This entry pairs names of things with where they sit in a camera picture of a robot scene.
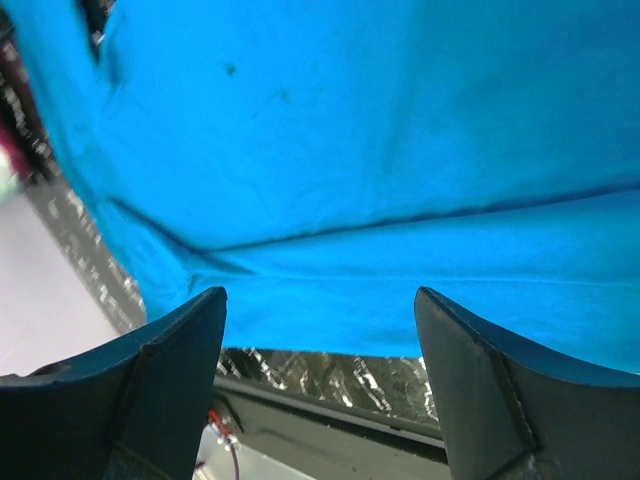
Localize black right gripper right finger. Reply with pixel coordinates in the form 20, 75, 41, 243
415, 288, 639, 479

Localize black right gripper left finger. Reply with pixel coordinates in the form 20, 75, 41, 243
1, 288, 227, 479

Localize blue t shirt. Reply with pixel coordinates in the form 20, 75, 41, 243
4, 1, 639, 373

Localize magenta t shirt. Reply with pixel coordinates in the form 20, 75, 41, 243
0, 39, 31, 176

